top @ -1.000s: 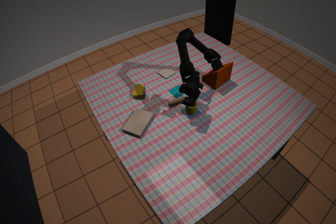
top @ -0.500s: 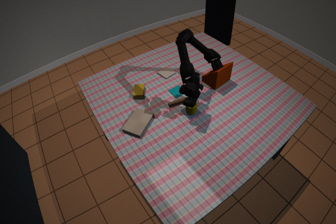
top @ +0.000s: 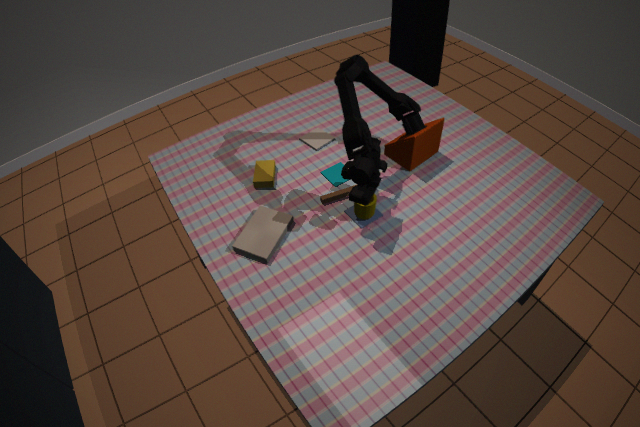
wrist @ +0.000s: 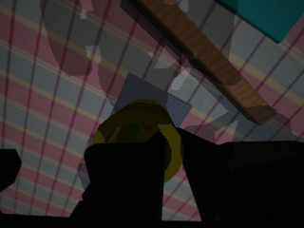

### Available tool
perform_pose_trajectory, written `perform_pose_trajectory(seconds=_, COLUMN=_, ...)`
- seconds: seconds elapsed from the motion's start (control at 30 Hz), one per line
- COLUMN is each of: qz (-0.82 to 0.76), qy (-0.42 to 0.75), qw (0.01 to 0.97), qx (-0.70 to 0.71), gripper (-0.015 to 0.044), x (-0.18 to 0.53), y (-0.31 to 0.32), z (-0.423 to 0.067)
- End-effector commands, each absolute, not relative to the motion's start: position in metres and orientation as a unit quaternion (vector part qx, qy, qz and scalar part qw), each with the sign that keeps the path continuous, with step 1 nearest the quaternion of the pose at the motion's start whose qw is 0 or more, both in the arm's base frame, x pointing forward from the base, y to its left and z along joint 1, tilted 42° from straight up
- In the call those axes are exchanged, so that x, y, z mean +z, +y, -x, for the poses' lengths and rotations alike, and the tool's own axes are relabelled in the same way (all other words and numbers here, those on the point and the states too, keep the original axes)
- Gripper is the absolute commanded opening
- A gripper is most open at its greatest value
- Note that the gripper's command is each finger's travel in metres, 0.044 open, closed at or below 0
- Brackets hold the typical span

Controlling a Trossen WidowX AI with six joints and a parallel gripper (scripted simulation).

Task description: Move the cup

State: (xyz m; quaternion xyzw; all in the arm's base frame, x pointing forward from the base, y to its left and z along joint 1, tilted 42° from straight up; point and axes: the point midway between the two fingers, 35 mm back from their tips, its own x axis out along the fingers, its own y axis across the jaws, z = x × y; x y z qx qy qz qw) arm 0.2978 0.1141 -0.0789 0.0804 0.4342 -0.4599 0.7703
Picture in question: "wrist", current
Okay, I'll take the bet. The brown wooden bar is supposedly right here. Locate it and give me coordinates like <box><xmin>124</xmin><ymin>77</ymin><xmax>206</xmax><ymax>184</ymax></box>
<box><xmin>127</xmin><ymin>0</ymin><xmax>276</xmax><ymax>126</ymax></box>

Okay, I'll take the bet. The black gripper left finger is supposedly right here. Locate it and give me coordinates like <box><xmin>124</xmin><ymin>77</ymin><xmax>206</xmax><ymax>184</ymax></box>
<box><xmin>85</xmin><ymin>131</ymin><xmax>166</xmax><ymax>220</ymax></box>

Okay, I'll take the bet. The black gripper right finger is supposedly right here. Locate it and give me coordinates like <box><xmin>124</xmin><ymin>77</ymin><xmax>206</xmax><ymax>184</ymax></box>
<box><xmin>176</xmin><ymin>127</ymin><xmax>304</xmax><ymax>221</ymax></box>

